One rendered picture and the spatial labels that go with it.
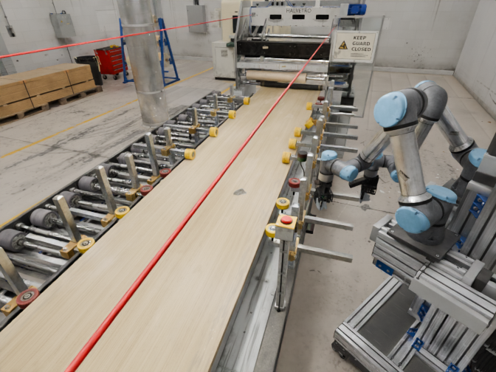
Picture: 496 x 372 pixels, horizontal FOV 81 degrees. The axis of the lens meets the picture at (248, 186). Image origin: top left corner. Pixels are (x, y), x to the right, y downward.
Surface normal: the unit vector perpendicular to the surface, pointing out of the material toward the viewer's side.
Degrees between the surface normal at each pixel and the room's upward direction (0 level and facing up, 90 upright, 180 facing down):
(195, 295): 0
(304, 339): 0
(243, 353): 0
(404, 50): 90
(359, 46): 90
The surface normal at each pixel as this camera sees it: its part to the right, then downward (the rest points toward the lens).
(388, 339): -0.01, -0.84
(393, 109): -0.86, 0.18
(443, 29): -0.36, 0.51
